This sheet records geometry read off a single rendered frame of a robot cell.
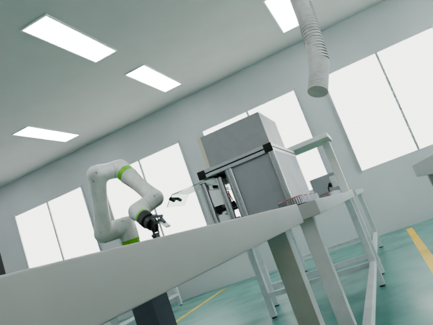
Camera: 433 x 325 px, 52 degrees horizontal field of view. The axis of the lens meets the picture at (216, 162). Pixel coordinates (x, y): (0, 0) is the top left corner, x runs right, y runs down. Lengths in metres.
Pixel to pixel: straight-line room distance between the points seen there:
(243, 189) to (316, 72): 1.59
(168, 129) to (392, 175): 3.82
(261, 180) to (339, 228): 4.98
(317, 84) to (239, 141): 1.29
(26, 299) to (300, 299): 0.88
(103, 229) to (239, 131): 1.13
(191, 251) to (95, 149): 8.37
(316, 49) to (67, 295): 3.59
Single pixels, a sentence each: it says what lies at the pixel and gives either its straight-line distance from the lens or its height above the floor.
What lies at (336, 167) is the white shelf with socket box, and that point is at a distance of 3.58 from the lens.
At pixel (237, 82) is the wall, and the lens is 7.73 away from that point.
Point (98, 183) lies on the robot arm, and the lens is 2.92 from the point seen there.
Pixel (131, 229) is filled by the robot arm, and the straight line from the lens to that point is 3.10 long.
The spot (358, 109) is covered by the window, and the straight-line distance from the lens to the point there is 7.29.
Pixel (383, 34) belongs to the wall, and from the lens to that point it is 7.55.
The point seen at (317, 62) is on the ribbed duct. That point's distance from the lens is 3.75.
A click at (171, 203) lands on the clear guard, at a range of 2.59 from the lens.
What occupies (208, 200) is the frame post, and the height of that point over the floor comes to 0.95.
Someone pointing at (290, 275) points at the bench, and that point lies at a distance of 1.10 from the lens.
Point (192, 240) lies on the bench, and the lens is 0.50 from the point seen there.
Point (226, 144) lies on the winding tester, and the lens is 2.51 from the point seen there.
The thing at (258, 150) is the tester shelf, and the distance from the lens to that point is 2.34.
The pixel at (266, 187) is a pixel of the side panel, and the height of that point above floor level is 0.90.
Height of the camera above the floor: 0.72
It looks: 10 degrees up
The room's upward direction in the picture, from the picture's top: 20 degrees counter-clockwise
